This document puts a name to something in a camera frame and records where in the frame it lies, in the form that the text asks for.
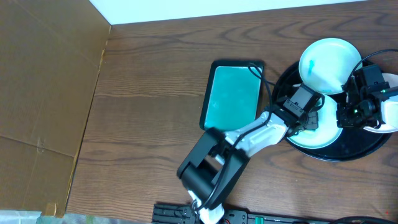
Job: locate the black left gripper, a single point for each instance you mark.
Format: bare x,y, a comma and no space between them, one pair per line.
310,121

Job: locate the mint green plate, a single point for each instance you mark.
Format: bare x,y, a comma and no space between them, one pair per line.
326,64
327,131

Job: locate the green scrubbing sponge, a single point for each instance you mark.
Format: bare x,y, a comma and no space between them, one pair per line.
312,121

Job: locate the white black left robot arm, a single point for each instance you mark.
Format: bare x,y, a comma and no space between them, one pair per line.
216,162

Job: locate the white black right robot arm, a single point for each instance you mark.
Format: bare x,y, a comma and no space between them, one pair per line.
388,104

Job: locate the round black serving tray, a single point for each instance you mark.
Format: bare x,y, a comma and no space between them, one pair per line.
352,143

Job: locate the brown cardboard panel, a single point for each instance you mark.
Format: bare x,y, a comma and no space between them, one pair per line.
51,54

